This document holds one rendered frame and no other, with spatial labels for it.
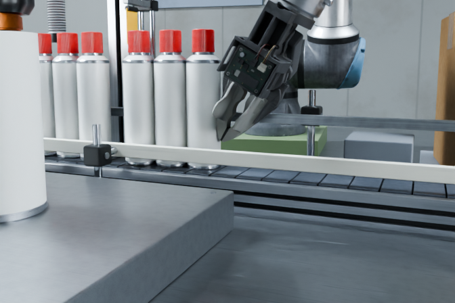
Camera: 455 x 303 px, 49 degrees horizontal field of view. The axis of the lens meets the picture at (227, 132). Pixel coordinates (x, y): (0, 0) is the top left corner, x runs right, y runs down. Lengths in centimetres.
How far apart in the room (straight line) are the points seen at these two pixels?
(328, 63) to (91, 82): 55
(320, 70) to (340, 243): 61
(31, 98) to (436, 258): 45
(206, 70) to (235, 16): 254
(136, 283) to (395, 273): 26
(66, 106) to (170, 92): 20
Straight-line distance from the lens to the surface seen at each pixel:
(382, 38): 312
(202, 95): 71
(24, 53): 53
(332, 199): 65
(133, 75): 76
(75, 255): 44
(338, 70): 113
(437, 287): 52
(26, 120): 53
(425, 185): 69
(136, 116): 76
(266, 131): 114
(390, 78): 312
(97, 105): 81
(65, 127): 85
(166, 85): 73
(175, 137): 74
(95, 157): 72
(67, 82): 84
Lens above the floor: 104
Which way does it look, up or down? 8 degrees down
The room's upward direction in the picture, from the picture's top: straight up
